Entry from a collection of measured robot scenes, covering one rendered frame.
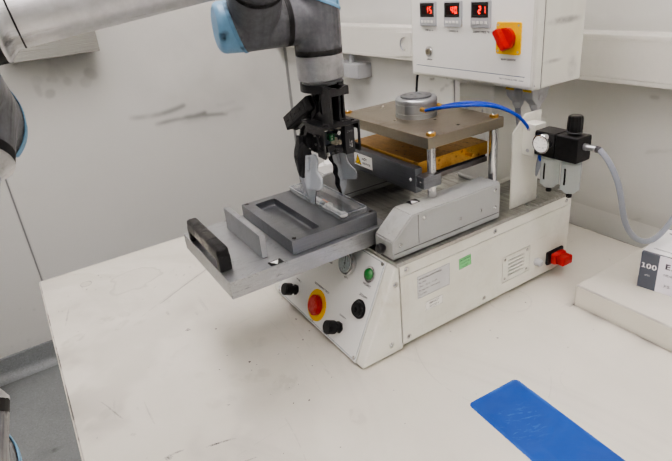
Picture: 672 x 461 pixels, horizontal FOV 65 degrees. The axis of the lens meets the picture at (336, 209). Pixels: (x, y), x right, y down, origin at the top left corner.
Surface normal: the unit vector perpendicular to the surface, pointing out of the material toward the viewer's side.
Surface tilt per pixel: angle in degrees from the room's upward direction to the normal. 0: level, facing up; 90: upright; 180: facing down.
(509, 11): 90
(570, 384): 0
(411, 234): 90
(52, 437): 0
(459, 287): 90
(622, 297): 0
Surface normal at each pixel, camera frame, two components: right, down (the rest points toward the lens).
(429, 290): 0.53, 0.29
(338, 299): -0.80, -0.13
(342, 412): -0.09, -0.91
